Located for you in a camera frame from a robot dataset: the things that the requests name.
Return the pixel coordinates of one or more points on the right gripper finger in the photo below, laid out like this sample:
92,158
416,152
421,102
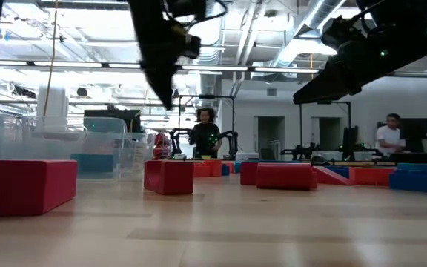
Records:
328,79

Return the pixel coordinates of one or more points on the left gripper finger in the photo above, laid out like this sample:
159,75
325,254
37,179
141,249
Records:
163,85

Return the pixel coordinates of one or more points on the red toy block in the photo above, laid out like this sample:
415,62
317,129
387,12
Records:
248,173
172,178
24,187
285,177

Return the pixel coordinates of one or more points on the orange toy block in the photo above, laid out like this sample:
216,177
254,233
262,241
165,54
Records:
208,170
371,176
232,167

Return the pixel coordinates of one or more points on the red ramp block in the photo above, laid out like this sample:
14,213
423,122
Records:
328,178

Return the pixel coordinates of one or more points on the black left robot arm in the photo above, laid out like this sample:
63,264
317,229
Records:
187,7

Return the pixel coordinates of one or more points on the black background robot arm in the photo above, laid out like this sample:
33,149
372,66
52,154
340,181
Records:
232,139
298,151
176,139

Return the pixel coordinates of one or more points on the white light bar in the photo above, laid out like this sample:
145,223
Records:
287,70
69,64
213,68
124,65
2,62

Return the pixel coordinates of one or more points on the black monitor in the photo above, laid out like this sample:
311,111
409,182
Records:
124,115

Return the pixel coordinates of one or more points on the red equipment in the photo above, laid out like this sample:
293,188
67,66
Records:
161,146

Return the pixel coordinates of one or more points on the person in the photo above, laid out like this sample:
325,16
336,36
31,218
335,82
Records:
205,137
388,139

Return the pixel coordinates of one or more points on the black round object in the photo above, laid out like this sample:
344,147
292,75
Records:
319,160

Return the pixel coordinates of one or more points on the black monitor bank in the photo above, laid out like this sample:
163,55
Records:
417,133

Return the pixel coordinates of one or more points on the white box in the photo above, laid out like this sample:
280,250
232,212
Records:
247,155

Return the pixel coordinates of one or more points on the white pillar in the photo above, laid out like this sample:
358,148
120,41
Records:
52,104

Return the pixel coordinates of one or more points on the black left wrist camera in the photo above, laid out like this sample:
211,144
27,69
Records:
193,46

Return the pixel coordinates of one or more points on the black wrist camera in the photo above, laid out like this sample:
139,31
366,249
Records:
193,46
343,33

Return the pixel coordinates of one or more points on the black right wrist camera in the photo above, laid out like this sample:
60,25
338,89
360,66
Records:
343,33

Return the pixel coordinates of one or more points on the black station frame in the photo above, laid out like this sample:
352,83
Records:
301,126
206,96

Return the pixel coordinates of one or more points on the grey overhead rail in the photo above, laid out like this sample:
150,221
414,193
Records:
421,74

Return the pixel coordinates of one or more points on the silver ventilation duct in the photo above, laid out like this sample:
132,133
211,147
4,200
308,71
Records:
210,87
317,15

